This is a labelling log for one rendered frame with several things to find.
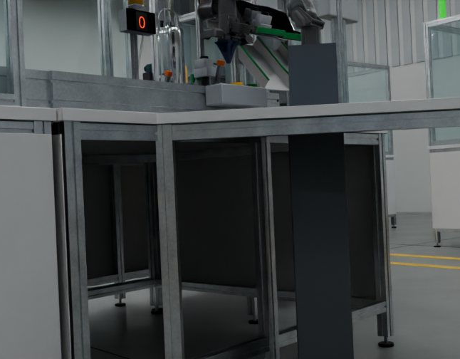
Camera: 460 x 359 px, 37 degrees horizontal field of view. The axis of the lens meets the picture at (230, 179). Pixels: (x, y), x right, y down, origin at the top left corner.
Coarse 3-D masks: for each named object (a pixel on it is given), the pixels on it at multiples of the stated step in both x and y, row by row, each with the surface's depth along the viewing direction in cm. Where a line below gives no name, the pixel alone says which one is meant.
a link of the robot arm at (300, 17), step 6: (294, 12) 205; (300, 12) 204; (294, 18) 206; (300, 18) 204; (306, 18) 203; (312, 18) 203; (318, 18) 210; (300, 24) 204; (306, 24) 204; (312, 24) 204; (318, 24) 209; (324, 24) 209
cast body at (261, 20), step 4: (264, 12) 245; (256, 16) 247; (260, 16) 245; (264, 16) 245; (268, 16) 246; (256, 20) 247; (260, 20) 245; (264, 20) 245; (268, 20) 246; (256, 24) 247; (260, 24) 245; (264, 24) 245; (268, 24) 247
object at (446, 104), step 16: (192, 112) 180; (208, 112) 180; (224, 112) 180; (240, 112) 179; (256, 112) 179; (272, 112) 179; (288, 112) 178; (304, 112) 178; (320, 112) 178; (336, 112) 177; (352, 112) 177; (368, 112) 177; (384, 112) 176; (400, 112) 178; (416, 112) 180
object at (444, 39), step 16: (432, 32) 610; (448, 32) 598; (432, 48) 611; (448, 48) 599; (432, 64) 611; (448, 64) 599; (432, 80) 612; (448, 80) 600; (432, 96) 612; (448, 96) 600; (448, 128) 601
